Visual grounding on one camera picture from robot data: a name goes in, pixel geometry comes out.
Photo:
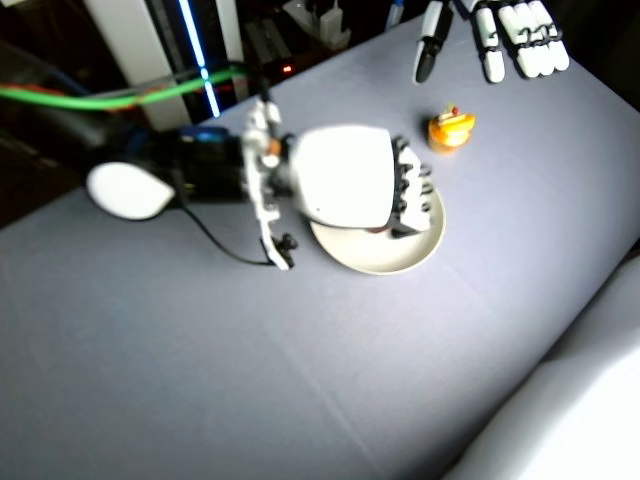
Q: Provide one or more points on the red ball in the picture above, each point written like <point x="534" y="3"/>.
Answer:
<point x="376" y="230"/>

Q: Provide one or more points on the toy fruit cake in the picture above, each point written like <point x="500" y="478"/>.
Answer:
<point x="450" y="132"/>

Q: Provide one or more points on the cream round plate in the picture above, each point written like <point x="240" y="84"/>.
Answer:
<point x="390" y="252"/>

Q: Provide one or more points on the black device with red light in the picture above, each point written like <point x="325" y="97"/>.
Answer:
<point x="272" y="50"/>

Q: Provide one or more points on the white power adapter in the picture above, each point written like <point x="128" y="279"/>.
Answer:
<point x="332" y="25"/>

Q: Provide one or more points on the grey table cloth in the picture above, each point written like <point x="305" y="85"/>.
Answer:
<point x="350" y="350"/>

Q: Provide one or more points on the blue light strip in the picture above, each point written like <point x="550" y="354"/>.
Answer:
<point x="200" y="50"/>

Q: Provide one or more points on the white pillar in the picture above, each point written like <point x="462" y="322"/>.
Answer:
<point x="135" y="45"/>

